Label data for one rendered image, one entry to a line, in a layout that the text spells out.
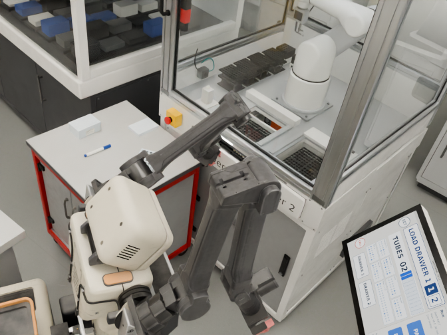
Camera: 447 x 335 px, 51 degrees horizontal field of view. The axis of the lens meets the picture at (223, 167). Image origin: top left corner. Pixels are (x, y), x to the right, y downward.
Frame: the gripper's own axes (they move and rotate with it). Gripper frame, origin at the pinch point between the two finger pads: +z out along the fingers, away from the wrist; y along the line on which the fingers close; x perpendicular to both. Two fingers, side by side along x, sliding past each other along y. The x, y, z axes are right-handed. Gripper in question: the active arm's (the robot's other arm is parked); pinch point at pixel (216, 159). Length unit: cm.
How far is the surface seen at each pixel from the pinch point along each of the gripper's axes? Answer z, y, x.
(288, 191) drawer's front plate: 2.5, 6.6, -35.4
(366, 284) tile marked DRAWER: -18, -4, -83
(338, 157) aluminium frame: -16, 27, -50
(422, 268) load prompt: -24, 10, -94
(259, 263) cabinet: 47, -30, -29
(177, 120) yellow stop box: 3.8, 3.9, 32.2
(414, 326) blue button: -31, -5, -102
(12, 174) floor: 37, -88, 139
